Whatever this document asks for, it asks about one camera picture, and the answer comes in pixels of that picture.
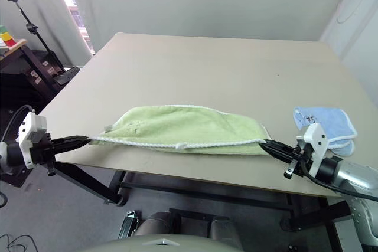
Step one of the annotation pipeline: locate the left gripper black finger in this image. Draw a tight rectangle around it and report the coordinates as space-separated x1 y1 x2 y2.
52 140 90 155
51 135 92 146

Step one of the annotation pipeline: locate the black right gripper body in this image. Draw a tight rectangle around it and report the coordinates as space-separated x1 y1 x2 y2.
283 138 314 179

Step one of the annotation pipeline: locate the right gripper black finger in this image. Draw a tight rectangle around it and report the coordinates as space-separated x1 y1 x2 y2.
264 138 299 155
259 142 295 164

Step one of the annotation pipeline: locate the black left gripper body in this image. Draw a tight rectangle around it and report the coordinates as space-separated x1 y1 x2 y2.
30 133 57 177

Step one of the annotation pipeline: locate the green towel with white trim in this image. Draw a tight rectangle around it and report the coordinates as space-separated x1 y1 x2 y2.
88 104 269 157

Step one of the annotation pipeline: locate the blue folded towel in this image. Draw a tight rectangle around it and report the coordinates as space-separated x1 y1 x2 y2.
292 105 359 158

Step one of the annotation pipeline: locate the dark cabinet with labels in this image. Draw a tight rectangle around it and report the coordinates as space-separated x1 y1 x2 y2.
0 44 66 113

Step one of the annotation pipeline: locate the dark rounded shape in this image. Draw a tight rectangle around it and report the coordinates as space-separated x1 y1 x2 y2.
208 215 245 248
136 210 180 237

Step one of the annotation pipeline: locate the wooden side desk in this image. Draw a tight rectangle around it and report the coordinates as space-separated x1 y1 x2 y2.
0 38 28 59

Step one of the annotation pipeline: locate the black tripod with phone holder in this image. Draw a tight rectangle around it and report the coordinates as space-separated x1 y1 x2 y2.
5 0 81 85

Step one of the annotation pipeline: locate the stack of coloured blocks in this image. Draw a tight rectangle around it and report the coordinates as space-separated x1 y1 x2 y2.
0 24 16 47

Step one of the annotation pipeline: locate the window with bright daylight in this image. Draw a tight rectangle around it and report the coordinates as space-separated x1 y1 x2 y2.
48 0 96 55

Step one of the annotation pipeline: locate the grey-green rounded robot torso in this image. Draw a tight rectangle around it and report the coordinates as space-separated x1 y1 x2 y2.
94 233 239 252

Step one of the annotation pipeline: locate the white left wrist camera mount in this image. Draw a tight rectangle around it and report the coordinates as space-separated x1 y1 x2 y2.
17 112 48 169

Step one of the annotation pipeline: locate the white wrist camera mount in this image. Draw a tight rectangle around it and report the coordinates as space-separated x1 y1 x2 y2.
17 112 48 169
296 123 329 176

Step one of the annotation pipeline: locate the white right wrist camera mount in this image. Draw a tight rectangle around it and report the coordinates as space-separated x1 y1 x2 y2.
296 123 329 176

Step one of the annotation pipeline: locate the black metal table frame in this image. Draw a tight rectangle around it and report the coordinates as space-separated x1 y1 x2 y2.
53 161 353 252

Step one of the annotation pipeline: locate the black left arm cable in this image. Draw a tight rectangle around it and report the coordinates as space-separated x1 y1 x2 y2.
0 104 37 146

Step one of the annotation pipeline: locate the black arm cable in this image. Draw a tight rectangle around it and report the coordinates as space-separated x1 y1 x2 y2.
0 104 37 146
297 157 378 203

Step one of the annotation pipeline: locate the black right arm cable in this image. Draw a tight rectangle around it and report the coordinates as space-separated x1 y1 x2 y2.
297 157 378 203

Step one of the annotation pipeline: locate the thin black floor cable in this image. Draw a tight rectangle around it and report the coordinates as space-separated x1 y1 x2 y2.
0 233 40 252

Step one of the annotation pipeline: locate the chrome metal bracket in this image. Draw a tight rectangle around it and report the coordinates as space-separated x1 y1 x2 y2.
118 209 141 240

